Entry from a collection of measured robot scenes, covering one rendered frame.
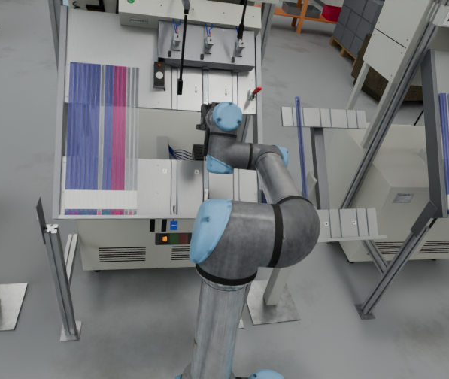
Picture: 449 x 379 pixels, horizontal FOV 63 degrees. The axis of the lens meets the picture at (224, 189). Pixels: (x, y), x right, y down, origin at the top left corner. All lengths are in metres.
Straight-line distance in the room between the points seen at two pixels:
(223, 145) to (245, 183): 0.36
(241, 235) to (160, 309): 1.31
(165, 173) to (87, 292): 0.89
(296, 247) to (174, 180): 0.71
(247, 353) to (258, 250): 1.23
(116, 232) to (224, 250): 1.17
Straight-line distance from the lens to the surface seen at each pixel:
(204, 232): 0.61
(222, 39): 1.39
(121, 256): 1.87
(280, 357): 1.85
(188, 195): 1.27
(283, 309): 1.98
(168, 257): 1.88
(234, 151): 0.99
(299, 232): 0.64
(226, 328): 0.73
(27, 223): 2.34
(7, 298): 2.01
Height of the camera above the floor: 1.58
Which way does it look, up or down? 38 degrees down
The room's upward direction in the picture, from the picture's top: 11 degrees clockwise
